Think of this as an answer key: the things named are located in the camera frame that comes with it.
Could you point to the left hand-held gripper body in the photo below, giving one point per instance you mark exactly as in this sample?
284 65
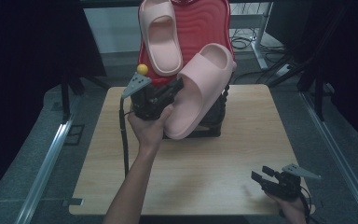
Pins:
143 102

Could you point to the metal floor rail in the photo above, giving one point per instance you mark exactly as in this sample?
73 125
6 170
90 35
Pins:
43 174
338 158

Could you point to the black stand legs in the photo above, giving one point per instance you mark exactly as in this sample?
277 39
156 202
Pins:
318 99
65 99

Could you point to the white desk frame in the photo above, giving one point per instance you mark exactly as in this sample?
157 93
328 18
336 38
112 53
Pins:
259 40

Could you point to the red two-tier shoe rack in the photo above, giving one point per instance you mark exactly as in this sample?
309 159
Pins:
202 28

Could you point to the white power strip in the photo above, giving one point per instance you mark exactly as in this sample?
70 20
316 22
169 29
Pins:
284 71

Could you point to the person's left hand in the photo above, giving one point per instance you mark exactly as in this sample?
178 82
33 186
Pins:
149 130

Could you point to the pink slipper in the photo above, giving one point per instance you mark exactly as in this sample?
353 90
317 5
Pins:
164 56
192 93

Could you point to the person's right hand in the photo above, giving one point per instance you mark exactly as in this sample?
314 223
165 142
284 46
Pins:
292 207

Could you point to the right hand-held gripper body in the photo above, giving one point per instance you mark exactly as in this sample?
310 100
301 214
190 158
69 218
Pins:
287 185

